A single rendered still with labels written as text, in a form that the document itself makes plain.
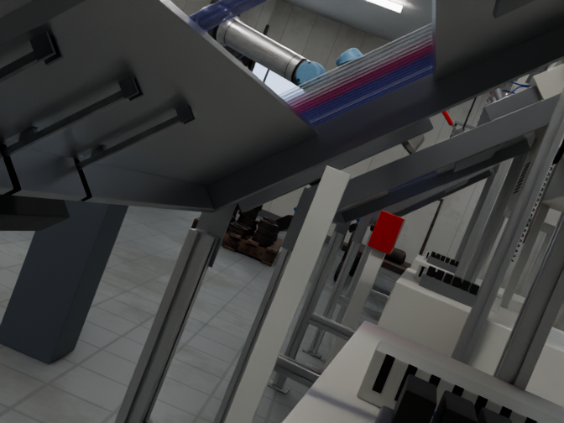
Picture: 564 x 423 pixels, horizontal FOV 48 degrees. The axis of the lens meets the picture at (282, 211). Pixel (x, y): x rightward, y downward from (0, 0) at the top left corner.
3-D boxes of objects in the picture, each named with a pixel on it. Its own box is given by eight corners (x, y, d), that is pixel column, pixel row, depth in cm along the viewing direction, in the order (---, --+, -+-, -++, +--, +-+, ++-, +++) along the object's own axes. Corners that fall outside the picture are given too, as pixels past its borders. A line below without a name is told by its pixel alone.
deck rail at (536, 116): (306, 221, 172) (298, 200, 173) (308, 221, 174) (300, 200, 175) (571, 115, 158) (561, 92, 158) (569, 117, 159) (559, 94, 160)
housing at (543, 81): (555, 127, 160) (532, 75, 162) (527, 151, 208) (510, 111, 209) (587, 113, 159) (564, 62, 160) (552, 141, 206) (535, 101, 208)
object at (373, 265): (295, 376, 268) (364, 202, 264) (305, 364, 291) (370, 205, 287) (347, 401, 263) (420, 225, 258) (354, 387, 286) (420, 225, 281)
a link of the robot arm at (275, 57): (194, -15, 182) (331, 60, 164) (211, 0, 192) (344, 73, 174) (173, 21, 183) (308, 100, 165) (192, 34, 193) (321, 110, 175)
